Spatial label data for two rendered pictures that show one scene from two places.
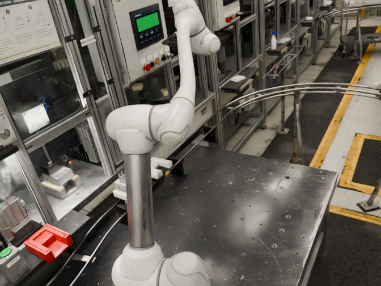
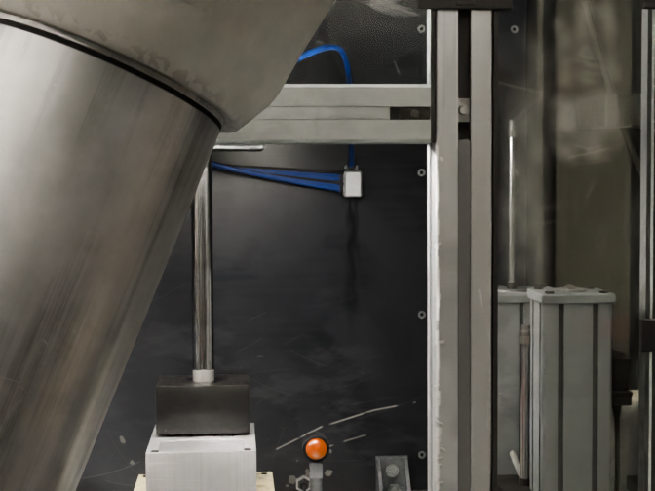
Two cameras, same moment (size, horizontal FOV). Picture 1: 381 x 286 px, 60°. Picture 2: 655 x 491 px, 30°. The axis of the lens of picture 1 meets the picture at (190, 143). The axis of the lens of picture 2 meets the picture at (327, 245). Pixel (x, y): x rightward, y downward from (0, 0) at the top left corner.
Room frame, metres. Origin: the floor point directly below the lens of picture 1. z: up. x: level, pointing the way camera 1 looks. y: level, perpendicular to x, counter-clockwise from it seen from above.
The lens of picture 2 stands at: (0.87, -0.19, 1.26)
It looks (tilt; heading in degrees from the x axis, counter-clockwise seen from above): 3 degrees down; 50
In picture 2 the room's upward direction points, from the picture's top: straight up
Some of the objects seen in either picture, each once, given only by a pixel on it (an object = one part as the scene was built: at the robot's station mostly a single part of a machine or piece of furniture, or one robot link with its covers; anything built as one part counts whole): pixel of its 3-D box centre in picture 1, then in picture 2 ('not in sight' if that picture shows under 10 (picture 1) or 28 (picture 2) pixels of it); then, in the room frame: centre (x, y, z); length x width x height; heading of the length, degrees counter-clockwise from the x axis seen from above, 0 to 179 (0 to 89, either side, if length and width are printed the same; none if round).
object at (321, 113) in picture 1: (342, 70); not in sight; (4.90, -2.55, 0.01); 5.85 x 0.59 x 0.01; 144
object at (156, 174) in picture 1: (144, 181); not in sight; (1.55, 0.29, 0.84); 0.36 x 0.14 x 0.10; 144
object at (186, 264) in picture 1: (187, 279); not in sight; (0.85, 0.09, 0.85); 0.18 x 0.16 x 0.22; 72
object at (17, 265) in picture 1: (10, 263); not in sight; (0.95, 0.78, 0.97); 0.08 x 0.08 x 0.12; 54
